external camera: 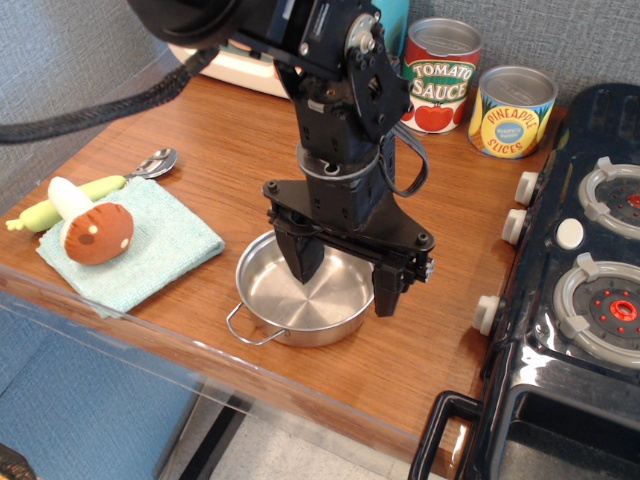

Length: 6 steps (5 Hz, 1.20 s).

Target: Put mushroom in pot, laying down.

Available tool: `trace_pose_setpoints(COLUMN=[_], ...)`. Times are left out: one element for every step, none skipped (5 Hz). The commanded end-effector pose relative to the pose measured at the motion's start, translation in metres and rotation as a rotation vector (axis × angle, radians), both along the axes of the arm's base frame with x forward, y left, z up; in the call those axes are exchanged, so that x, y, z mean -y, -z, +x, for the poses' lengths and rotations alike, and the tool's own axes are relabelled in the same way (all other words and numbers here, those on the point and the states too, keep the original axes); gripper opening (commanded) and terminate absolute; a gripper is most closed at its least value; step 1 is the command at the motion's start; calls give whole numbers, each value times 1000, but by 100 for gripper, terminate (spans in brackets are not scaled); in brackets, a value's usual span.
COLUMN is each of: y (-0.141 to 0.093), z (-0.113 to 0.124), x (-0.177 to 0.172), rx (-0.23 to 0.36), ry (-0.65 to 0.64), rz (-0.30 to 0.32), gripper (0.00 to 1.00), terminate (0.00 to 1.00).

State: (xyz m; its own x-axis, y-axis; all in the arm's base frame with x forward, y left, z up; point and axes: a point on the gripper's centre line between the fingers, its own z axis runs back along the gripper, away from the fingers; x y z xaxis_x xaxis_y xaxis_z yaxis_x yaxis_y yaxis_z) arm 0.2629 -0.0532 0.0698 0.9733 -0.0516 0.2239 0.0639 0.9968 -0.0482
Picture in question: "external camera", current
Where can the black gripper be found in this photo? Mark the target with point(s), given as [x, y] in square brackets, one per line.
[359, 217]

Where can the pineapple slices can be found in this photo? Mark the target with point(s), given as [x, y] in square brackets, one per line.
[511, 111]

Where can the tomato sauce can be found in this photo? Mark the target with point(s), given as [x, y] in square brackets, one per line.
[440, 61]

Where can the teal toy microwave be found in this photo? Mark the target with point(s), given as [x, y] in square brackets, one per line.
[240, 67]

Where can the steel pot with handles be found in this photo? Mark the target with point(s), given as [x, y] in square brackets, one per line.
[323, 311]

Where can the spoon with green handle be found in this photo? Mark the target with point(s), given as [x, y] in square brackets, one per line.
[66, 199]

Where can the light blue folded cloth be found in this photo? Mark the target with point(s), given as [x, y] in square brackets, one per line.
[169, 240]

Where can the clear acrylic barrier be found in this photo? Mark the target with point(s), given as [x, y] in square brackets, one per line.
[111, 394]

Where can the brown plush mushroom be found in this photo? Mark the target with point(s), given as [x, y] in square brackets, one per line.
[98, 234]

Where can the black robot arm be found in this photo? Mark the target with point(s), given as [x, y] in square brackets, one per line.
[337, 140]

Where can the black toy stove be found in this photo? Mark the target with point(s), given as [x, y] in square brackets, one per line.
[560, 396]

